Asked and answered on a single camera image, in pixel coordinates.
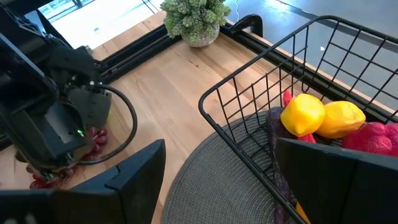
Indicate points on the yellow plastic lemon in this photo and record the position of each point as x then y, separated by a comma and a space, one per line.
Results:
303, 115
342, 119

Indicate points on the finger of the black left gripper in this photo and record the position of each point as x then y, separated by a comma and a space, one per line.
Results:
51, 175

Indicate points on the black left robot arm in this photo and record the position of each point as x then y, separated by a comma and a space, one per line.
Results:
21, 46

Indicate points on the small white floor scrap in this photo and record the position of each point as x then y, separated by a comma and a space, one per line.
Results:
322, 48

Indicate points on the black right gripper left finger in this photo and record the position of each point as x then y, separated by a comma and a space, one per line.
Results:
140, 186

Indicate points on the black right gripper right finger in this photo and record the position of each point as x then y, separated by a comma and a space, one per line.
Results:
314, 180

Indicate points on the red bell pepper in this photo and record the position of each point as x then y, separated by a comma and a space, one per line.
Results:
370, 138

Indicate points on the dark red grapes bunch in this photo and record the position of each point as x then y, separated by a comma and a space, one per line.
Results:
99, 138

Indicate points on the round grey woven placemat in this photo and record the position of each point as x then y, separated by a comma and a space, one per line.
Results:
211, 186

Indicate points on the potted green succulent plant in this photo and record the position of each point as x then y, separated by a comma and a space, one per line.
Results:
196, 18

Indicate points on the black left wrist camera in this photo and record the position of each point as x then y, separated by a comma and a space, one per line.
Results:
93, 107

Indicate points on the dark purple eggplant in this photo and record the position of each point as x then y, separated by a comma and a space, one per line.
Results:
275, 126

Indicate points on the orange yellow mango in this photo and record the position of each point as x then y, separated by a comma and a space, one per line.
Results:
302, 214

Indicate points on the black aluminium table frame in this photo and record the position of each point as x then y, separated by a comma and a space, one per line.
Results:
133, 56

